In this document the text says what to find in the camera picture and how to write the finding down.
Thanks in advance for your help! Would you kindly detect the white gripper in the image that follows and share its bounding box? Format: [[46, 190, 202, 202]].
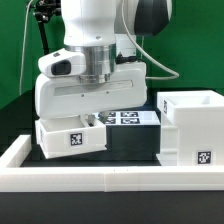
[[35, 48, 147, 126]]

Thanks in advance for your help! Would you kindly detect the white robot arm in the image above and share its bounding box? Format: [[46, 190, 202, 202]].
[[35, 0, 172, 119]]

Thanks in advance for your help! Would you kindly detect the white fiducial marker sheet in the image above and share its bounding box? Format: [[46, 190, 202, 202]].
[[105, 111, 160, 126]]

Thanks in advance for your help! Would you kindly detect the white border frame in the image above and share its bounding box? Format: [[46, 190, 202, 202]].
[[0, 135, 224, 192]]

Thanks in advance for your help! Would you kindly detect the white front drawer tray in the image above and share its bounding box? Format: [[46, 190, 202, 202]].
[[35, 116, 107, 159]]

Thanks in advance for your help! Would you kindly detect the black camera stand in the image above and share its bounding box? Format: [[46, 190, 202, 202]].
[[33, 0, 61, 55]]

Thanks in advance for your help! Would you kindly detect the white drawer cabinet box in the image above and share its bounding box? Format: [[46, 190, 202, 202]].
[[157, 90, 224, 166]]

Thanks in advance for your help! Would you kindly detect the white hanging cable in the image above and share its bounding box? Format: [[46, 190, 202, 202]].
[[18, 0, 36, 96]]

